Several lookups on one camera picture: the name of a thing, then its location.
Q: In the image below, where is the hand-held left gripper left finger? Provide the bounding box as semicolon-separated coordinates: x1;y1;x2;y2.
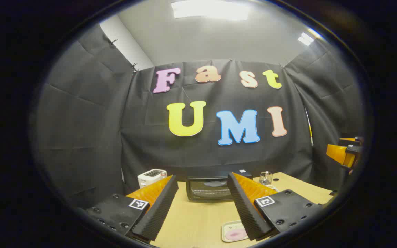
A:
86;175;179;241

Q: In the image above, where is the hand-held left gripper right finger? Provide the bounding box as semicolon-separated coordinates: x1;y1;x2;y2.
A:
227;172;323;241

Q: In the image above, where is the cream square plate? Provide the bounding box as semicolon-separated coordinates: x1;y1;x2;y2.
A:
221;220;251;243

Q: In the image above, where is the pink round food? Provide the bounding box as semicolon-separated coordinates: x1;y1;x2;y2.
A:
225;229;249;241

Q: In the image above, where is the black electric oven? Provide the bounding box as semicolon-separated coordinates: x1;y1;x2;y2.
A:
186;169;253;203

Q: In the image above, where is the white toaster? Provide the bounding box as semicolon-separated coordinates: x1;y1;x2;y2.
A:
137;169;168;189

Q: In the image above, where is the black backdrop cloth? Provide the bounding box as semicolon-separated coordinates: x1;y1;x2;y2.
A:
30;24;364;210

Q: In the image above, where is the ceiling light panel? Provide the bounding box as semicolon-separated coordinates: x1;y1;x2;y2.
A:
171;0;251;20
297;32;314;46

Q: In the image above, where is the wire mesh holder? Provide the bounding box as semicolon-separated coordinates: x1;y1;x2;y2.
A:
259;171;273;186

